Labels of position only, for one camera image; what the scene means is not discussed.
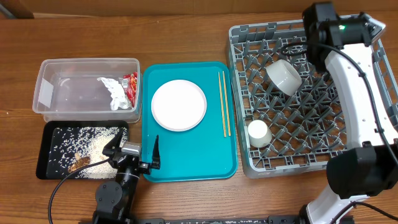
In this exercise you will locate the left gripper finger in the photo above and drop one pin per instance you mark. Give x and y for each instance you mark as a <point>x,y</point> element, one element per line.
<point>155,164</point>
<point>111,148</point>

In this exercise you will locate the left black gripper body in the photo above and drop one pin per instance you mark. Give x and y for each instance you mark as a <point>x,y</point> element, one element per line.
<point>143,167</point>

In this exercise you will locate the rice and food scraps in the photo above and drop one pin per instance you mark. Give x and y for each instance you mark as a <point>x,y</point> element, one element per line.
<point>73,148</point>

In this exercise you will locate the white napkin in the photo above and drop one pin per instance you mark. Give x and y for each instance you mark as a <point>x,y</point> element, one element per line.
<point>119,98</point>

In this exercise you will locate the white cup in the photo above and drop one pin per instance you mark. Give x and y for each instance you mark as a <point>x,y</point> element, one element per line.
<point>259,133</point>

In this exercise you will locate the grey bowl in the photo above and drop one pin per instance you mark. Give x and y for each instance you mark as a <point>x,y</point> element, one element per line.
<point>284,76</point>

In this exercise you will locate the red foil wrapper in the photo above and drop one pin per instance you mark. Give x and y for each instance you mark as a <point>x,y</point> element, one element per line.
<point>129,84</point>

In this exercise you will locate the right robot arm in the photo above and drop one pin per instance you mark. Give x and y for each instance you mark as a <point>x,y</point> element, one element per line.
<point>342,47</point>

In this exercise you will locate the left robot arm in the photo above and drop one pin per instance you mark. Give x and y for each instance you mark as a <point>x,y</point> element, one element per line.
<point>114,198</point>

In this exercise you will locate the grey dishwasher rack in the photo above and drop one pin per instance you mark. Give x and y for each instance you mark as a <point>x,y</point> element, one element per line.
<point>308,128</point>

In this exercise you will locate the black plastic tray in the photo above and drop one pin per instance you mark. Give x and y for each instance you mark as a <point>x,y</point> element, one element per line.
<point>101,171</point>

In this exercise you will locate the white round plate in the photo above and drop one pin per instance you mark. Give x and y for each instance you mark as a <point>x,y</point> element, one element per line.
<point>178,105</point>

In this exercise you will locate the teal serving tray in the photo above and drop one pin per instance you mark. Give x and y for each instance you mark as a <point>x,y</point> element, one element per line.
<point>202,152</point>

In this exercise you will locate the clear plastic bin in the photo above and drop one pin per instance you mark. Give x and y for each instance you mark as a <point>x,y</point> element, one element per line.
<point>71,89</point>

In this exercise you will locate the wooden chopstick left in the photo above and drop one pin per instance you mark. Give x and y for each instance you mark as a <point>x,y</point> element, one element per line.
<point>222,105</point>

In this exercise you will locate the wooden chopstick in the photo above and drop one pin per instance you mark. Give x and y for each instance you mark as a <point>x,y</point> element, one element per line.
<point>226,104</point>
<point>222,105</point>

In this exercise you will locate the wooden chopstick right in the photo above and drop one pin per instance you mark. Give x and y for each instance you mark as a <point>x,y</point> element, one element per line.
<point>226,104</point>

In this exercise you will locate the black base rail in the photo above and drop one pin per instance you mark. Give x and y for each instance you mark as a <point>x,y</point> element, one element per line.
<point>273,219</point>

